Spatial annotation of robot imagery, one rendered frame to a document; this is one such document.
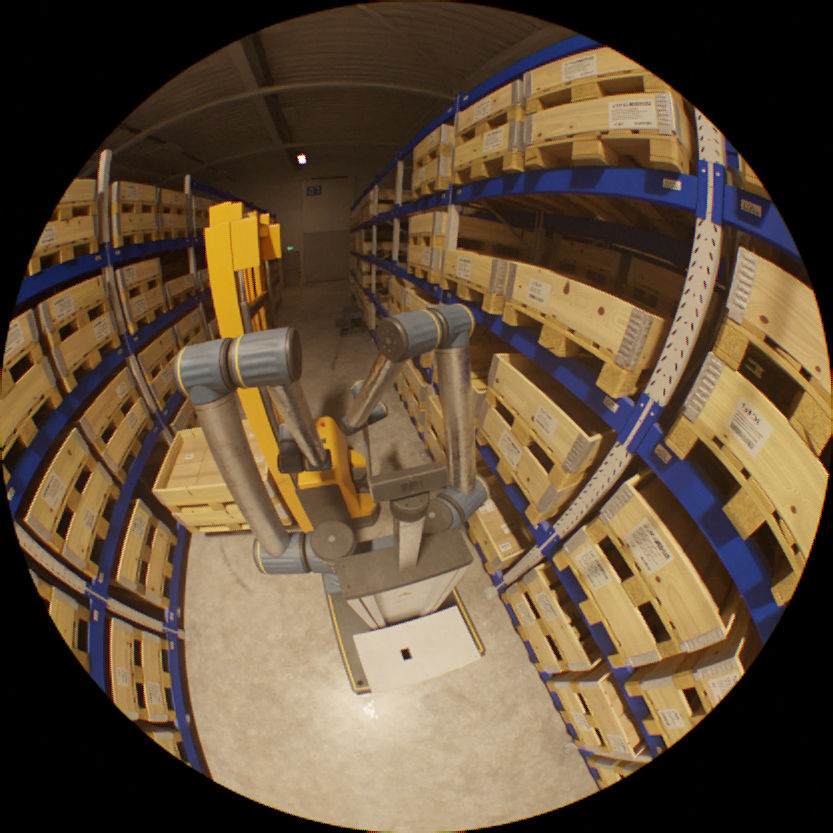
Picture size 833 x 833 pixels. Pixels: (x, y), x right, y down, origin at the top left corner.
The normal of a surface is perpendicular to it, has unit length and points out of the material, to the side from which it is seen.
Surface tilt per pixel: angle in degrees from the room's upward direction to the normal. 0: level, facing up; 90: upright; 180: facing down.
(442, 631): 0
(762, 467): 90
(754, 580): 90
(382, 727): 0
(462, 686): 0
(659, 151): 90
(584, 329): 90
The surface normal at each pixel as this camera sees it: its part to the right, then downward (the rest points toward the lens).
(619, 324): -0.95, 0.14
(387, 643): 0.06, -0.79
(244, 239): 0.31, 0.60
